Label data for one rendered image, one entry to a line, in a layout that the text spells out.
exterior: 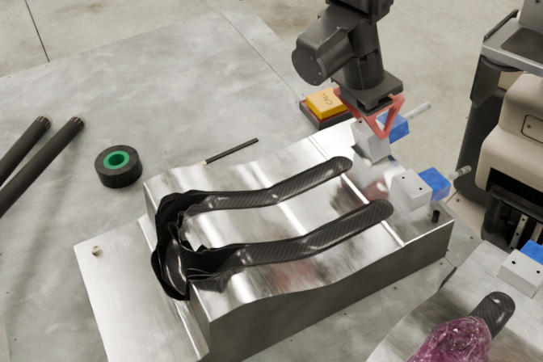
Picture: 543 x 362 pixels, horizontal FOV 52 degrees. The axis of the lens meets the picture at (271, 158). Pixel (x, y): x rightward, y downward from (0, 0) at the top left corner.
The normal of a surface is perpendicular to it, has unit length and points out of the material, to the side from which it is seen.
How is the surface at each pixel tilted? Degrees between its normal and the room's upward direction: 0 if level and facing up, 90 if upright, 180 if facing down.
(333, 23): 11
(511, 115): 98
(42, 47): 0
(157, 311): 0
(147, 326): 0
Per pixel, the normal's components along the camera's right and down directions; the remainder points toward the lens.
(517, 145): -0.16, -0.62
